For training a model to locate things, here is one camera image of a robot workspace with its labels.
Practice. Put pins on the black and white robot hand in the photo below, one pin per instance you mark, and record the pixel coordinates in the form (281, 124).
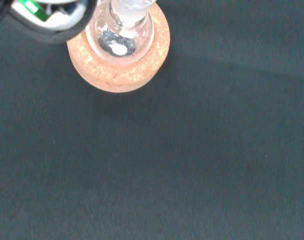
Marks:
(49, 27)

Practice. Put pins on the round-bottom glass flask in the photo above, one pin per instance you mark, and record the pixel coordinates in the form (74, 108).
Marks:
(119, 47)

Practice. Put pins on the black bench cloth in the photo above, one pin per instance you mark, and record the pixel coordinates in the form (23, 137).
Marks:
(167, 162)

